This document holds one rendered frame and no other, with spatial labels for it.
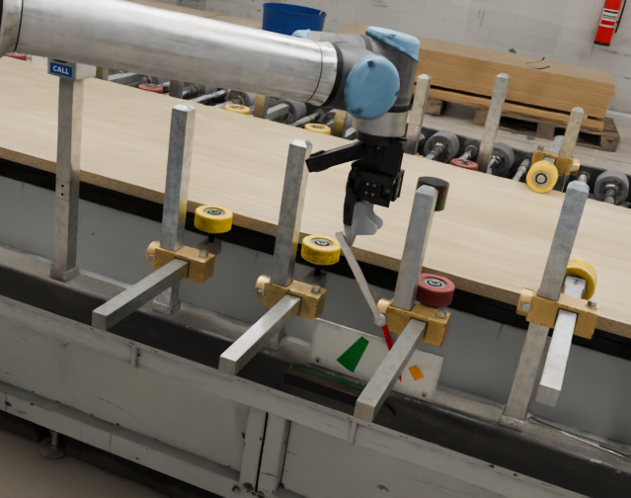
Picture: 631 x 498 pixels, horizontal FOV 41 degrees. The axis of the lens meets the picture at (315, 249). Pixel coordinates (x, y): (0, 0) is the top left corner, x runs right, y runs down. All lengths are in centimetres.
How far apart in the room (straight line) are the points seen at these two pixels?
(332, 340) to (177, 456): 77
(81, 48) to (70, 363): 142
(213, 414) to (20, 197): 73
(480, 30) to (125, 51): 763
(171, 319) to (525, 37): 710
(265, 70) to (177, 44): 12
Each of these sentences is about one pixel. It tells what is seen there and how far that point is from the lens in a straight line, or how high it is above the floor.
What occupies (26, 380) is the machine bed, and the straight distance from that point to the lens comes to 250.
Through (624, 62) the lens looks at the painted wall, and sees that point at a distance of 864.
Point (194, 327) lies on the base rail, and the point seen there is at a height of 70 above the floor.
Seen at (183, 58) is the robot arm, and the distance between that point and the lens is 109.
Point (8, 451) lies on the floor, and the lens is 258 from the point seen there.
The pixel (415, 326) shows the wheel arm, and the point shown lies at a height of 86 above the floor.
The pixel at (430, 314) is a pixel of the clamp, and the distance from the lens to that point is 158.
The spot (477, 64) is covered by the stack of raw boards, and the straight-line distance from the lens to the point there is 734.
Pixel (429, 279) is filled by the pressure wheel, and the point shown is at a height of 91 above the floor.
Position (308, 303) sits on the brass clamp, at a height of 83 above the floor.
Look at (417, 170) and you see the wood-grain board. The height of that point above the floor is 90.
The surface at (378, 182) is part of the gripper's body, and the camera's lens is 141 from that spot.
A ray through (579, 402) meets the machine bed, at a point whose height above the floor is 68.
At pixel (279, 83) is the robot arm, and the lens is 114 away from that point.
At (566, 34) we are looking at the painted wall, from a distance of 858.
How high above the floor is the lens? 154
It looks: 22 degrees down
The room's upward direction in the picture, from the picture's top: 9 degrees clockwise
